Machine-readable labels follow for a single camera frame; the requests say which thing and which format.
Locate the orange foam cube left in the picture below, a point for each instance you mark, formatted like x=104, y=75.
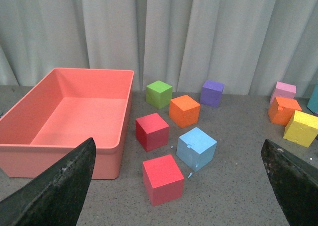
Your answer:
x=184, y=111

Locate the purple foam cube rear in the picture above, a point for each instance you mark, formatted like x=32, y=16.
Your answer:
x=211, y=93

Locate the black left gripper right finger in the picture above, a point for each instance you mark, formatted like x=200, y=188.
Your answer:
x=294, y=183

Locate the orange foam cube right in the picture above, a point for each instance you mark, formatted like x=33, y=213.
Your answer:
x=282, y=109

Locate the light blue foam cube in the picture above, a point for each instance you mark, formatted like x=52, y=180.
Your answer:
x=196, y=149

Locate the green foam cube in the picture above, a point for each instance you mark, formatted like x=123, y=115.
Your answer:
x=158, y=94

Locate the yellow foam cube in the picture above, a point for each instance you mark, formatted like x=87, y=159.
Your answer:
x=302, y=129

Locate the coral pink plastic bin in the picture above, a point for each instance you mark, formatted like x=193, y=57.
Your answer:
x=64, y=109

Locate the grey pleated curtain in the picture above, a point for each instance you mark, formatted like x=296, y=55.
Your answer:
x=248, y=45

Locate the orange foam cube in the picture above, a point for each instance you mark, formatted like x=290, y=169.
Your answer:
x=282, y=109
x=184, y=111

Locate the cyan plastic bin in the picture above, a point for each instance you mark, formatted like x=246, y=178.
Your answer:
x=313, y=101

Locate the dark red foam cube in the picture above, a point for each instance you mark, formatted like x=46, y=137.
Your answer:
x=152, y=131

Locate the pink foam cube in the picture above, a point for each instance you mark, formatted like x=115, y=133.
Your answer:
x=283, y=90

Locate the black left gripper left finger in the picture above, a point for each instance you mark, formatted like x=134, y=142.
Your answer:
x=56, y=196

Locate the bright red foam cube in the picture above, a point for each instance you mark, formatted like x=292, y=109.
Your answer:
x=162, y=179

